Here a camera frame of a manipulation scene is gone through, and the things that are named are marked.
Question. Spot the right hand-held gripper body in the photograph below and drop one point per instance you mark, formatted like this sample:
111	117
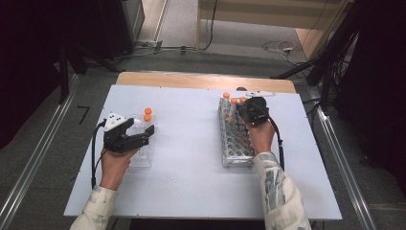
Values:
257	111

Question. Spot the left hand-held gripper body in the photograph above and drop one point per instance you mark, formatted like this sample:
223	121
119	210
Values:
115	142

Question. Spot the orange-capped centrifuge tube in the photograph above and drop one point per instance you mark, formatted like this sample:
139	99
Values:
148	110
234	101
147	118
243	99
226	95

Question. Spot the clear plastic tube rack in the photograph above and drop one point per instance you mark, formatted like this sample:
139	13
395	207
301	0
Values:
143	158

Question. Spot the metal tube rack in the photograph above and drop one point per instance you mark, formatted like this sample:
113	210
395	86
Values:
234	150

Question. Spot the person's right hand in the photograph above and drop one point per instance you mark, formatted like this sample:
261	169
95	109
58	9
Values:
261	137

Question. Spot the person's left hand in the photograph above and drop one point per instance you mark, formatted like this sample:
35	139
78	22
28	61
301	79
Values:
113	169

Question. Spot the white board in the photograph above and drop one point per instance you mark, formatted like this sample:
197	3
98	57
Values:
191	143

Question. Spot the wooden table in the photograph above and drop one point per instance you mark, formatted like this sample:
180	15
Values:
191	81

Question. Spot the black metal stand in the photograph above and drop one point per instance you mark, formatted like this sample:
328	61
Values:
335	38
63	80

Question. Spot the dark cabinet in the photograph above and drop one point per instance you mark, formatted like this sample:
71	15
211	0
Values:
132	16

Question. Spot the black curtain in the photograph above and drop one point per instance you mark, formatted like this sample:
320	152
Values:
383	80
25	64

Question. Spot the aluminium rail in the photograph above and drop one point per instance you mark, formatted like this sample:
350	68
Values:
356	198
43	140

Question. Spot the beige wooden frame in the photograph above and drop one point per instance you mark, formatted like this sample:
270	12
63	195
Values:
271	12

